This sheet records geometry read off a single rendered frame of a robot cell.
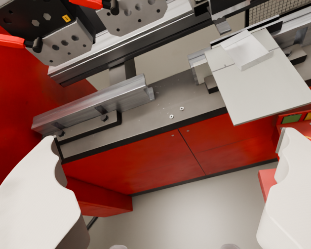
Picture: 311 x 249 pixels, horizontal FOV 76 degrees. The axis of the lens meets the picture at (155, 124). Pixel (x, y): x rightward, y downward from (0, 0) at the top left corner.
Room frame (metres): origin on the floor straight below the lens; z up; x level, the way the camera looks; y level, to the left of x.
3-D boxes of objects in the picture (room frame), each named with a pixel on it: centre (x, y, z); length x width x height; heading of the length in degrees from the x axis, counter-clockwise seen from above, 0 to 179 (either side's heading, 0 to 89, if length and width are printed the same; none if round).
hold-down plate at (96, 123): (0.58, 0.23, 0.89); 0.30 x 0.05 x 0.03; 66
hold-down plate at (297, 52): (0.32, -0.36, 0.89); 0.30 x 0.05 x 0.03; 66
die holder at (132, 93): (0.62, 0.16, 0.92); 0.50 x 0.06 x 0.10; 66
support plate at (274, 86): (0.25, -0.28, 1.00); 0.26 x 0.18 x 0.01; 156
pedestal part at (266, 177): (0.02, -0.33, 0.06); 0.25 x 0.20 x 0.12; 148
